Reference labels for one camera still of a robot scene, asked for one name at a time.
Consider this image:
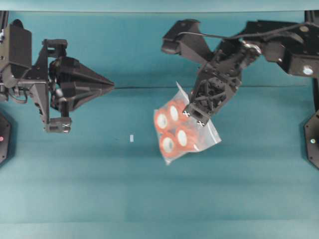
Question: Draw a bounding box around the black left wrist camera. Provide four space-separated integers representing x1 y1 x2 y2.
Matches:
3 19 32 69

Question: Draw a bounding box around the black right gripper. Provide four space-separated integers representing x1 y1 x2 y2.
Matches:
182 41 261 126

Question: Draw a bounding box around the orange tape roll upper left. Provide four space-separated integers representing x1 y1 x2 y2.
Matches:
154 109 170 132

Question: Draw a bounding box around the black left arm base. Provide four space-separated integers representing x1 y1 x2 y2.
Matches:
0 113 11 163

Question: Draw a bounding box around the orange tape roll lower right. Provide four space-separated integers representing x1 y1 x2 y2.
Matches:
175 125 199 152

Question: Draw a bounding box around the black camera cable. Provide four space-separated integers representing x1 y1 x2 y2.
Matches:
178 23 312 40

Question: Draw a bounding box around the orange tape roll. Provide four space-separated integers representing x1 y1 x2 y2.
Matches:
175 125 199 152
159 132 178 158
154 109 170 132
167 100 188 122

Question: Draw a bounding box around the clear plastic zip bag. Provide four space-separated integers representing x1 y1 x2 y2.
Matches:
154 84 221 165

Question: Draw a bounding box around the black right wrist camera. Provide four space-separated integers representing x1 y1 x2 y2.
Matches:
161 19 215 70

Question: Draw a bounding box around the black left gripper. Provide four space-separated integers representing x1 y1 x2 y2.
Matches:
29 39 115 133

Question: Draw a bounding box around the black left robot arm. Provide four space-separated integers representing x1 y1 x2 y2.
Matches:
0 19 115 133

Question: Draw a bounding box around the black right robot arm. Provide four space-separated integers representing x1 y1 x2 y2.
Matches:
183 21 319 126

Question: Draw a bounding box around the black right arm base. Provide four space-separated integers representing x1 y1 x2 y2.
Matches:
304 111 319 169

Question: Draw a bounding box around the orange tape roll lower left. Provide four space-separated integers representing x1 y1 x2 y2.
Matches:
159 132 178 158

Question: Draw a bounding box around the orange tape roll upper right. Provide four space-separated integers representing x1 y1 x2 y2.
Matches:
167 100 188 122

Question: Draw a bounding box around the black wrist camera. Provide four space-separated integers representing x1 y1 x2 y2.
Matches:
3 19 32 69
161 19 215 70

